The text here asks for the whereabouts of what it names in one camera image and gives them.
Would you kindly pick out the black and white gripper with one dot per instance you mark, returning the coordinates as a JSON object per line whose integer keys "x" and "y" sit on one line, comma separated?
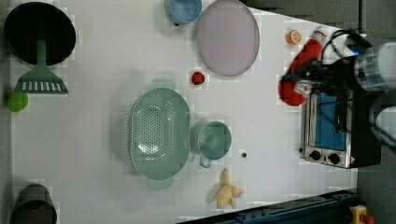
{"x": 326, "y": 78}

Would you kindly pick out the red ketchup bottle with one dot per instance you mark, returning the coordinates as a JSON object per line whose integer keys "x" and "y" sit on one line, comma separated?
{"x": 311, "y": 51}

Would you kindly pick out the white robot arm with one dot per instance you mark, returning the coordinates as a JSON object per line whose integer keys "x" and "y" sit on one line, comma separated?
{"x": 372, "y": 70}

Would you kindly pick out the orange slice toy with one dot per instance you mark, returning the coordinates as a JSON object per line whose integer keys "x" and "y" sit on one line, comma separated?
{"x": 293, "y": 37}

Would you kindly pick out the silver toaster oven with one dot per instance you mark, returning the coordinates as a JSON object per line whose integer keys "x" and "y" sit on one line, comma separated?
{"x": 337, "y": 131}

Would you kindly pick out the lilac round plate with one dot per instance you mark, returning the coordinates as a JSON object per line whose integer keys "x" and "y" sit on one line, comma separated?
{"x": 228, "y": 37}

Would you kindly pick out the red strawberry toy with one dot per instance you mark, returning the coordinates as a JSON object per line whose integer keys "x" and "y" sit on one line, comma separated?
{"x": 198, "y": 78}

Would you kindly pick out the green mug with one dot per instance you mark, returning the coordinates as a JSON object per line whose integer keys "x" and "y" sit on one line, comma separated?
{"x": 211, "y": 140}

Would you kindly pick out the blue cup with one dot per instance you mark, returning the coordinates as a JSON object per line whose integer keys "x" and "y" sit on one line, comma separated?
{"x": 181, "y": 12}

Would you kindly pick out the green slotted spatula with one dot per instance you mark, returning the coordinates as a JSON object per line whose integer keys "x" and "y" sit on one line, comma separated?
{"x": 41, "y": 80}

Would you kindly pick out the green lime toy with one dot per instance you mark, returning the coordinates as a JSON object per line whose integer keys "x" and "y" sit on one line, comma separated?
{"x": 17, "y": 101}

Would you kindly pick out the dark grey cup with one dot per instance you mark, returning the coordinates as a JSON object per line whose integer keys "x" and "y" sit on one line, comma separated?
{"x": 34, "y": 206}

